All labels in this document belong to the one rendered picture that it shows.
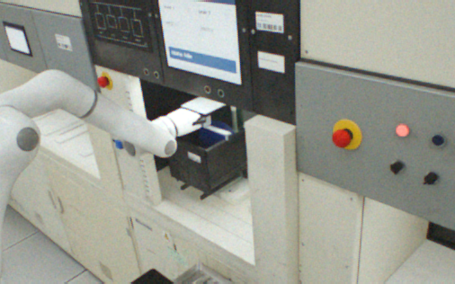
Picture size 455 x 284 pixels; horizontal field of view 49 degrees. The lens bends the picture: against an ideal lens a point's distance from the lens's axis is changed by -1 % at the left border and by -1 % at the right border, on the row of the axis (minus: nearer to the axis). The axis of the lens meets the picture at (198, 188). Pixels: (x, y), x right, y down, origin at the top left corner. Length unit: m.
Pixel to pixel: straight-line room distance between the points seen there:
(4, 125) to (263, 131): 0.61
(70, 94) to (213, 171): 0.58
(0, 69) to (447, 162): 2.59
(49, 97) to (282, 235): 0.70
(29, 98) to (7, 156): 0.17
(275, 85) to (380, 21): 0.30
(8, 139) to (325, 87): 0.73
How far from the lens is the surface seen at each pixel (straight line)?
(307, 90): 1.13
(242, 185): 1.90
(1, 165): 1.30
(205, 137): 1.85
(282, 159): 1.19
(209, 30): 1.29
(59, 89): 1.34
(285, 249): 1.35
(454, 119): 0.99
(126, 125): 1.46
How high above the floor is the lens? 1.94
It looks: 33 degrees down
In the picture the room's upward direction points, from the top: 8 degrees counter-clockwise
